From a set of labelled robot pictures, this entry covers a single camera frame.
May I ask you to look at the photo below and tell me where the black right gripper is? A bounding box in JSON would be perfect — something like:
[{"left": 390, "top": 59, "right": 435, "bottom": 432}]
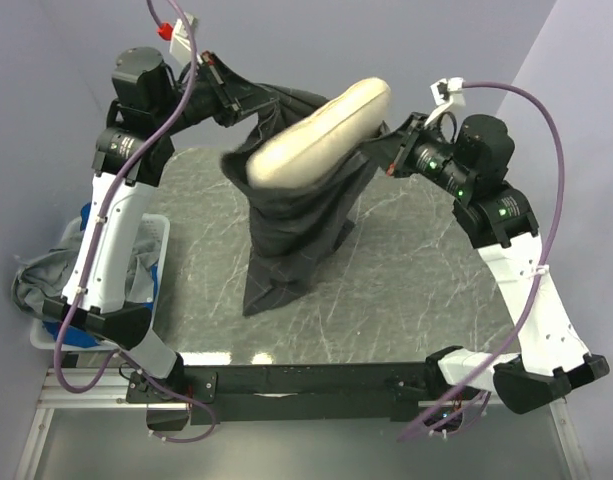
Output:
[{"left": 358, "top": 112, "right": 472, "bottom": 198}]

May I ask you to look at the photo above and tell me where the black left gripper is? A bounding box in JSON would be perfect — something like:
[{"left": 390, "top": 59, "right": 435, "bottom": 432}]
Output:
[{"left": 150, "top": 49, "right": 276, "bottom": 135}]

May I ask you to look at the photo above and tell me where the cream white pillow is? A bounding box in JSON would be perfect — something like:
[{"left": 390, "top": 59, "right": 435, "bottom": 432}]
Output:
[{"left": 246, "top": 77, "right": 392, "bottom": 189}]

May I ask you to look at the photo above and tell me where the dark grey checked pillowcase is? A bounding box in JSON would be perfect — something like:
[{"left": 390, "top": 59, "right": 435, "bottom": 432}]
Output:
[{"left": 220, "top": 84, "right": 389, "bottom": 317}]

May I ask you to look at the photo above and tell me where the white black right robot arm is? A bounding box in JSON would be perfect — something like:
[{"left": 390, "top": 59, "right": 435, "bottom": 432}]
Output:
[{"left": 384, "top": 113, "right": 610, "bottom": 414}]

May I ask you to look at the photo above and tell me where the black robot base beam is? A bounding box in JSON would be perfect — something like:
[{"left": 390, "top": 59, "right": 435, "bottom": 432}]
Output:
[{"left": 125, "top": 362, "right": 482, "bottom": 434}]

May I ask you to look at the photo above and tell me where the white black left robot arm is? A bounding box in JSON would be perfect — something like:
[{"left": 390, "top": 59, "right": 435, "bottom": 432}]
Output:
[{"left": 42, "top": 47, "right": 239, "bottom": 402}]

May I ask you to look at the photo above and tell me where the white plastic laundry basket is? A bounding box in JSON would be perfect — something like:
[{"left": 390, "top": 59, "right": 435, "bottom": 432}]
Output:
[{"left": 29, "top": 213, "right": 171, "bottom": 354}]

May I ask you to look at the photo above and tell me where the grey button shirt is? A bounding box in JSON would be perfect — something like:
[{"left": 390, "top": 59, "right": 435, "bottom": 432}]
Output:
[{"left": 11, "top": 227, "right": 161, "bottom": 322}]

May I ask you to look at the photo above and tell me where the blue garment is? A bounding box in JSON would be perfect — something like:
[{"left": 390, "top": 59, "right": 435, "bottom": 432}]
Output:
[{"left": 43, "top": 202, "right": 162, "bottom": 349}]

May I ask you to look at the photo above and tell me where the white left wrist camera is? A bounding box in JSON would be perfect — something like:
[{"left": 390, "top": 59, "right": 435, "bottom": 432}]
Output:
[{"left": 157, "top": 13, "right": 198, "bottom": 65}]

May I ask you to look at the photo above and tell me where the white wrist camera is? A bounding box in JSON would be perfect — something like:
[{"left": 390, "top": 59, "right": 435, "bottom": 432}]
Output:
[
  {"left": 157, "top": 13, "right": 198, "bottom": 65},
  {"left": 424, "top": 77, "right": 465, "bottom": 127}
]

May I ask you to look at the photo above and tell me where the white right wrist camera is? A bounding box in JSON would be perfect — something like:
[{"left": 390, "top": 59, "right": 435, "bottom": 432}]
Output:
[{"left": 424, "top": 77, "right": 465, "bottom": 127}]

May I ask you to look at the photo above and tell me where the aluminium frame rail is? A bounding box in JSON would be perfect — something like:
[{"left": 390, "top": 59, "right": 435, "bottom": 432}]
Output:
[{"left": 14, "top": 363, "right": 592, "bottom": 480}]

